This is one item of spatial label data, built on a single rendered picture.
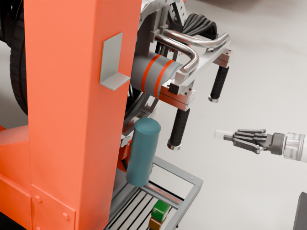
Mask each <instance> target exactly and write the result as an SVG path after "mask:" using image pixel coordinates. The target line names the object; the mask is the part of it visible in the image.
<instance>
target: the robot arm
mask: <svg viewBox="0 0 307 230"><path fill-rule="evenodd" d="M214 138H217V139H222V140H227V141H232V142H233V145H234V146H237V147H240V148H242V149H245V150H248V151H251V152H254V153H255V154H257V155H259V154H260V151H270V152H271V154H274V155H279V156H281V155H282V154H283V157H284V158H285V159H290V160H295V161H301V162H305V163H307V135H304V134H297V133H291V132H288V133H287V135H285V134H283V133H277V132H275V133H274V134H273V135H271V134H267V133H266V129H260V130H253V129H238V131H235V132H231V131H222V130H215V131H214Z"/></svg>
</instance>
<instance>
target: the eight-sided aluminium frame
mask: <svg viewBox="0 0 307 230"><path fill-rule="evenodd" d="M166 5H169V10H168V15H167V17H168V20H169V29H171V30H174V31H177V32H180V31H181V29H182V27H183V25H184V23H185V21H186V20H187V18H188V17H187V13H186V10H185V6H184V2H183V0H142V6H141V12H140V18H139V25H138V30H139V28H140V26H141V24H142V23H143V21H144V19H145V18H146V17H147V16H148V15H150V14H152V13H154V12H155V11H156V10H158V9H162V8H164V6H166ZM172 49H173V48H171V47H169V46H166V45H165V49H164V55H163V56H164V57H166V58H169V59H170V58H171V53H172ZM180 57H181V52H179V51H177V50H174V54H173V58H172V60H174V61H176V62H178V63H179V62H180ZM152 98H153V96H151V95H148V94H146V96H145V98H144V100H143V101H142V103H141V105H140V106H139V108H138V109H137V110H136V111H135V112H133V113H132V114H131V115H130V116H129V117H127V118H126V119H125V120H124V122H123V128H122V136H121V142H120V147H124V146H125V145H126V144H127V143H128V141H129V140H131V139H132V136H133V132H134V128H135V125H134V123H135V122H136V121H137V120H138V119H141V118H144V117H148V118H153V117H154V116H155V115H156V111H157V109H158V107H159V105H160V103H161V100H159V99H157V98H155V99H154V101H153V103H152V105H151V106H149V104H150V102H151V100H152ZM124 132H125V133H124Z"/></svg>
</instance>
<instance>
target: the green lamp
mask: <svg viewBox="0 0 307 230"><path fill-rule="evenodd" d="M169 208H170V205H169V204H167V203H165V202H163V201H161V200H158V201H157V202H156V204H155V205H154V206H153V209H152V212H151V216H153V217H154V218H156V219H158V220H159V221H163V220H164V219H165V217H166V216H167V214H168V212H169Z"/></svg>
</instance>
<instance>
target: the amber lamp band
mask: <svg viewBox="0 0 307 230"><path fill-rule="evenodd" d="M166 218H167V216H166V217H165V219H164V220H163V221H162V222H161V223H160V222H158V221H156V220H155V219H153V218H152V216H151V217H150V220H149V223H148V226H149V227H150V228H152V229H154V230H161V229H162V228H163V226H164V224H165V222H166Z"/></svg>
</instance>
